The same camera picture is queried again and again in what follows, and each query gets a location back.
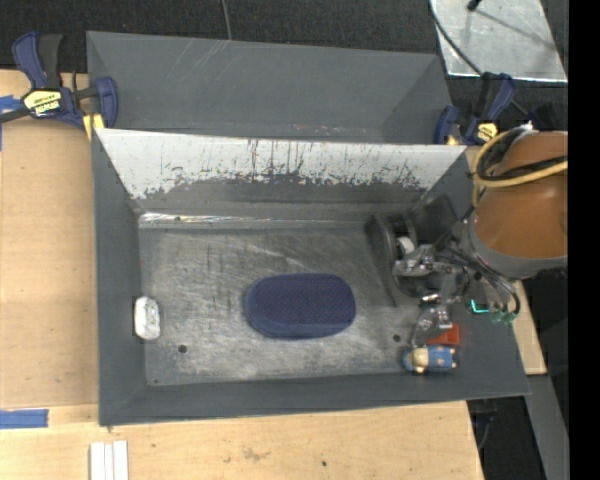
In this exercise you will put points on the dark blue oval case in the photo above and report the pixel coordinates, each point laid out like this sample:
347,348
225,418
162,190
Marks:
300,305

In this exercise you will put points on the small red block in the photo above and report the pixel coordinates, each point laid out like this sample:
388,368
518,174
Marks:
447,337

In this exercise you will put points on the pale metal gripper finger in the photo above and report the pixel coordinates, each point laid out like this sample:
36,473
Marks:
441,319
429,298

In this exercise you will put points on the blue toy figure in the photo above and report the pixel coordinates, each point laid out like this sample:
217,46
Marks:
432,358

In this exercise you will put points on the grey metal bin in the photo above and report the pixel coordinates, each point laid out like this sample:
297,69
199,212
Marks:
280,93

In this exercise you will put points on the black cylinder on white bracket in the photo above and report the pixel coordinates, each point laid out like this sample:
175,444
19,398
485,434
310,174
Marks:
405,246

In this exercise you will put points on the small white lumpy object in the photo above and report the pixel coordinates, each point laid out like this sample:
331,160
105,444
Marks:
147,318

